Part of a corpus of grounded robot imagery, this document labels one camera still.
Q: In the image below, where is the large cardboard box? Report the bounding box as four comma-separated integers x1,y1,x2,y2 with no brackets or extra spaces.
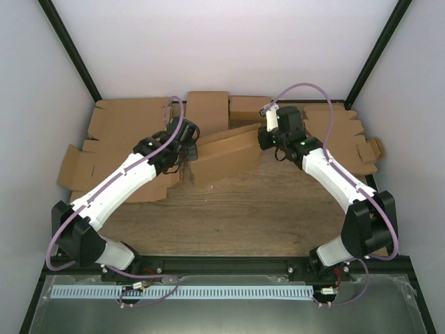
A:
190,123,261,186

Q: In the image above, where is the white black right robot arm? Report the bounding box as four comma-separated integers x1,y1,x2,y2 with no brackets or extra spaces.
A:
258,104,398,280

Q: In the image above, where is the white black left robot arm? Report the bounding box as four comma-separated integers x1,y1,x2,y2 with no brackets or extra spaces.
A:
50,116,200,281

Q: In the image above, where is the small folded cardboard box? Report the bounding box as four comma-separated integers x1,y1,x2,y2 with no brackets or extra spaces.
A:
229,95,272,121

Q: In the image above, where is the tall folded cardboard box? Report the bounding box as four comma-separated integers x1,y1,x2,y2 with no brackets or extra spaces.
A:
186,91,229,137

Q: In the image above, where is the flat cardboard blank back left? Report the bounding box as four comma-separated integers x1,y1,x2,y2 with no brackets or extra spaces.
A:
88,97,168,140

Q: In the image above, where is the flat cardboard blank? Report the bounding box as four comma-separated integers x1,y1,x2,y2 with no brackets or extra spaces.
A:
88,97,168,140
57,139,181,203

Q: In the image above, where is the flat cardboard blank front left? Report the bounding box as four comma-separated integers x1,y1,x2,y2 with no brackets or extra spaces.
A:
57,139,181,203

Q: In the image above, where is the stack of small cardboard blanks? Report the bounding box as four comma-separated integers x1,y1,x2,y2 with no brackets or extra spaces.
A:
302,104,385,176

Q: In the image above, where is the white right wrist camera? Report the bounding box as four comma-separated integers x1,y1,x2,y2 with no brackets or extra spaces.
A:
259,104,279,132

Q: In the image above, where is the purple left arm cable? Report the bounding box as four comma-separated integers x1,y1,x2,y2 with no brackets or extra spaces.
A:
44,95,185,309

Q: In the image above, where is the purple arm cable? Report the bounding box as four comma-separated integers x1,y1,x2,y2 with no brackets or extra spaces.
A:
44,95,185,309
270,82,400,308

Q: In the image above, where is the black left corner frame post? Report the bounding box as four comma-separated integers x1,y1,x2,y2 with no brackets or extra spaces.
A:
38,0,102,102

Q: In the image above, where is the black corner frame post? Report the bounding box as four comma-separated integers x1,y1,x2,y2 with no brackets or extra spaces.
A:
38,0,102,102
343,0,412,109

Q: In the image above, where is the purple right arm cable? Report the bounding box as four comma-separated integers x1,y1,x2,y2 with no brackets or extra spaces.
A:
270,82,400,308

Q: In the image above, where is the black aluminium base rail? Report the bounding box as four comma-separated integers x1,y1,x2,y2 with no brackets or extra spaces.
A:
42,255,415,284

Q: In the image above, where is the black right corner frame post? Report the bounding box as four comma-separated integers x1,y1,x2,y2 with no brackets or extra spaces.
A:
343,0,412,109

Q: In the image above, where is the light blue slotted cable duct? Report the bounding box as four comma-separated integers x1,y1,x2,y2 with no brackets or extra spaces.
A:
50,285,314,301

